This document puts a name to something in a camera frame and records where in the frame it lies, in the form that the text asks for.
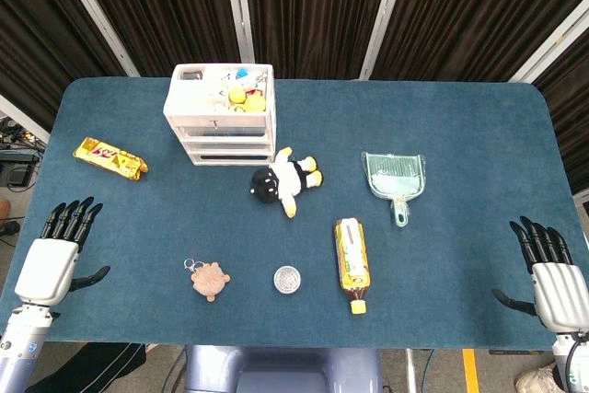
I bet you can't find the tea bottle yellow label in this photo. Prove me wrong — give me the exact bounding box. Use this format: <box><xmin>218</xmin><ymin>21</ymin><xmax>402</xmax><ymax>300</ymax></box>
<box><xmin>333</xmin><ymin>217</ymin><xmax>372</xmax><ymax>316</ymax></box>

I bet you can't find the black trousers leg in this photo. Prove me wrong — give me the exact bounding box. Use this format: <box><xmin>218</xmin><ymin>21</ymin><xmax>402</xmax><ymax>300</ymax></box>
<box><xmin>25</xmin><ymin>341</ymin><xmax>147</xmax><ymax>393</ymax></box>

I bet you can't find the grey-purple robot torso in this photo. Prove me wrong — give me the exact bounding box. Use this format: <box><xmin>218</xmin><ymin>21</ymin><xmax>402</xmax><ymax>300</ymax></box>
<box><xmin>183</xmin><ymin>344</ymin><xmax>383</xmax><ymax>393</ymax></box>

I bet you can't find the mint green dustpan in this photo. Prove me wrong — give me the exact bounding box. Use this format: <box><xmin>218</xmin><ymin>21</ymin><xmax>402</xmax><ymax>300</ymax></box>
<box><xmin>361</xmin><ymin>151</ymin><xmax>427</xmax><ymax>228</ymax></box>

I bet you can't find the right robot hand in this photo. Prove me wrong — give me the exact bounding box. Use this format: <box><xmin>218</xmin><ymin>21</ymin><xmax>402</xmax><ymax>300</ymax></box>
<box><xmin>491</xmin><ymin>215</ymin><xmax>589</xmax><ymax>335</ymax></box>

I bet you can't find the white plastic drawer organizer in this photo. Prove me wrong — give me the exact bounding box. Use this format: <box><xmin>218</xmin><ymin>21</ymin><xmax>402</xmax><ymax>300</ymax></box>
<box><xmin>162</xmin><ymin>63</ymin><xmax>278</xmax><ymax>167</ymax></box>

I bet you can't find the black white penguin plush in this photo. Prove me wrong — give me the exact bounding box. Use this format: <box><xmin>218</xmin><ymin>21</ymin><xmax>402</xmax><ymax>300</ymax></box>
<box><xmin>249</xmin><ymin>146</ymin><xmax>325</xmax><ymax>220</ymax></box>

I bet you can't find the white sneaker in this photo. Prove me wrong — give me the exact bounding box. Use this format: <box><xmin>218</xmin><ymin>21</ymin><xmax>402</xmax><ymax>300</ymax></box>
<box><xmin>514</xmin><ymin>363</ymin><xmax>560</xmax><ymax>393</ymax></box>

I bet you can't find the brown bear keychain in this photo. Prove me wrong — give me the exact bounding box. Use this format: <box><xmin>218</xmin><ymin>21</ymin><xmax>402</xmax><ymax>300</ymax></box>
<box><xmin>182</xmin><ymin>258</ymin><xmax>232</xmax><ymax>303</ymax></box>

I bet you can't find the black electronics with cables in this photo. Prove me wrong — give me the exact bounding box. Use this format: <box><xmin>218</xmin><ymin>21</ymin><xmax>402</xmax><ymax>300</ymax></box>
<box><xmin>0</xmin><ymin>116</ymin><xmax>48</xmax><ymax>191</ymax></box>

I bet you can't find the round clear paperclip box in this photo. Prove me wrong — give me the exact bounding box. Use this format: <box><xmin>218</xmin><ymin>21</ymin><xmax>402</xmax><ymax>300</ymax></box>
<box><xmin>272</xmin><ymin>265</ymin><xmax>303</xmax><ymax>295</ymax></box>

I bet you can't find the white table leg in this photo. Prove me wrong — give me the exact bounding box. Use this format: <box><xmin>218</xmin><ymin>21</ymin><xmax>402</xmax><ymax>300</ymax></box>
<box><xmin>405</xmin><ymin>348</ymin><xmax>418</xmax><ymax>393</ymax></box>

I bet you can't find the blue felt table cover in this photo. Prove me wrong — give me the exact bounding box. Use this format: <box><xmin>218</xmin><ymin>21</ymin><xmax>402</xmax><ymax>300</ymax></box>
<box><xmin>0</xmin><ymin>77</ymin><xmax>589</xmax><ymax>351</ymax></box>

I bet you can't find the white frame post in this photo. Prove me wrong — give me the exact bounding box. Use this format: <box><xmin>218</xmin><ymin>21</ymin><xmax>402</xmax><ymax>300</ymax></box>
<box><xmin>508</xmin><ymin>0</ymin><xmax>589</xmax><ymax>84</ymax></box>
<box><xmin>221</xmin><ymin>0</ymin><xmax>256</xmax><ymax>64</ymax></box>
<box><xmin>0</xmin><ymin>93</ymin><xmax>51</xmax><ymax>144</ymax></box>
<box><xmin>358</xmin><ymin>0</ymin><xmax>407</xmax><ymax>81</ymax></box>
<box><xmin>49</xmin><ymin>0</ymin><xmax>141</xmax><ymax>78</ymax></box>

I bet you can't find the yellow snack packet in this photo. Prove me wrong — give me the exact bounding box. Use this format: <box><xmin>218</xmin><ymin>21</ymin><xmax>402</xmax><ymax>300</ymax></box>
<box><xmin>72</xmin><ymin>136</ymin><xmax>150</xmax><ymax>182</ymax></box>

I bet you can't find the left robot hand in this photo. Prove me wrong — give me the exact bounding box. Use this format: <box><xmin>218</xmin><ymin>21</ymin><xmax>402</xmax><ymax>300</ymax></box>
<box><xmin>13</xmin><ymin>197</ymin><xmax>111</xmax><ymax>307</ymax></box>

